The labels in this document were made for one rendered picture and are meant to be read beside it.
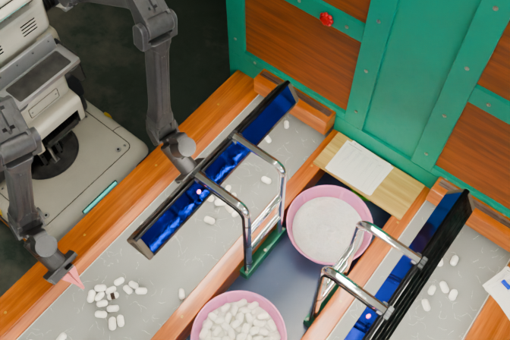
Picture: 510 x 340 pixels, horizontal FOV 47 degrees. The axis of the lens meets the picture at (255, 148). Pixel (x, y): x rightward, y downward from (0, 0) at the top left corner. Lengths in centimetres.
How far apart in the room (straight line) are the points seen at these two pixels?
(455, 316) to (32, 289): 122
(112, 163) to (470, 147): 148
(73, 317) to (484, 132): 125
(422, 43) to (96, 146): 155
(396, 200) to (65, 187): 136
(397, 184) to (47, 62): 115
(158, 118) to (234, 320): 62
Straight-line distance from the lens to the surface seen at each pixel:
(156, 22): 145
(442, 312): 181
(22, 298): 184
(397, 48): 159
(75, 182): 253
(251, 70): 207
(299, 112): 193
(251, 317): 172
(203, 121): 200
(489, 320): 182
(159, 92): 160
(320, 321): 171
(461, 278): 186
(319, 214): 185
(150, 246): 146
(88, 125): 267
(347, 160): 191
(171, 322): 171
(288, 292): 182
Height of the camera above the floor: 240
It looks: 58 degrees down
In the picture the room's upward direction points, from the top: straight up
